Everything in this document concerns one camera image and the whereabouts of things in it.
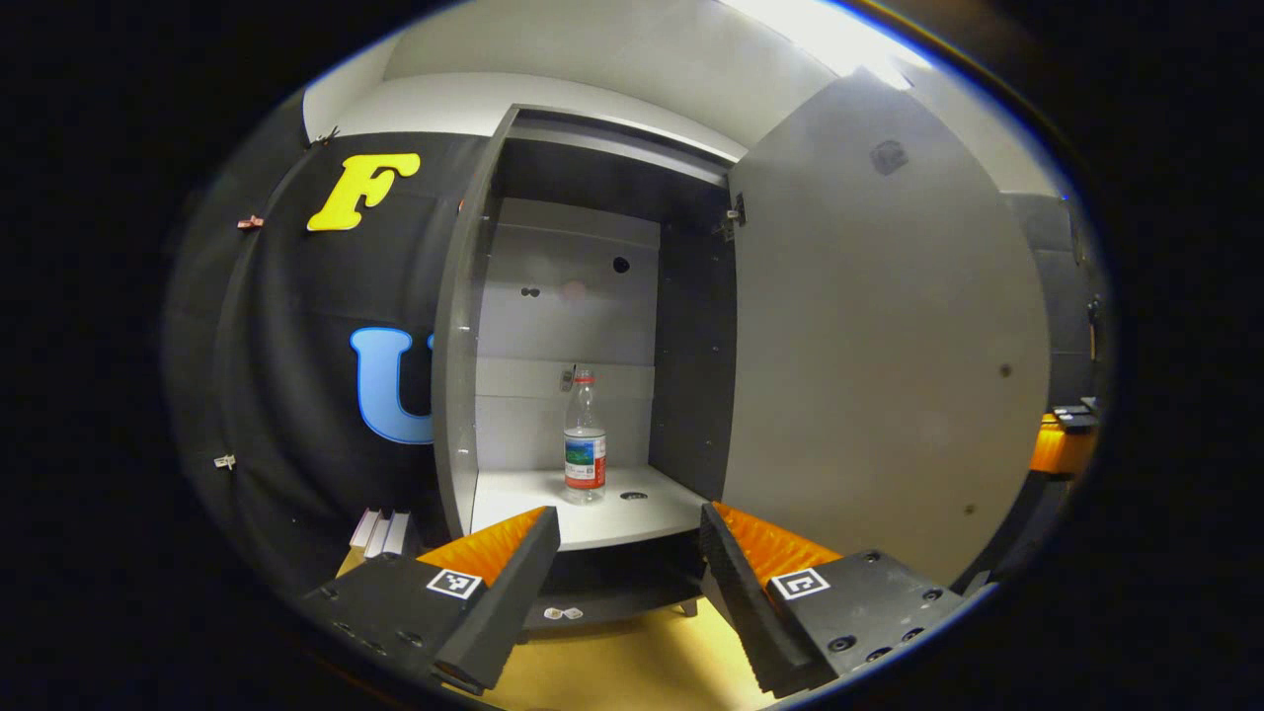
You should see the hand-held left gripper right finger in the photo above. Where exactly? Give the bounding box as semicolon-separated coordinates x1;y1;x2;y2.
699;502;967;698

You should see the black backdrop cloth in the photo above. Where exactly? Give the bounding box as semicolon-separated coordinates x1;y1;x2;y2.
163;94;1102;593

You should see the grey cabinet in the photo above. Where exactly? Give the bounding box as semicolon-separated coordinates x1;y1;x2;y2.
432;104;747;633

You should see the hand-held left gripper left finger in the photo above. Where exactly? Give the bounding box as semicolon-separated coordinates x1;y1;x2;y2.
301;507;561;692

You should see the clear plastic bottle red label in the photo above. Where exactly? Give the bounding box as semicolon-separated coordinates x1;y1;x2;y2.
563;367;608;506

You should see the white cabinet shelf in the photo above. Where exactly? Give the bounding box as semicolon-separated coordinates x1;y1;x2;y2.
469;464;708;552

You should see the long ceiling light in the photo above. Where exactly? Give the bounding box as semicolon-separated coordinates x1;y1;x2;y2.
721;0;934;92

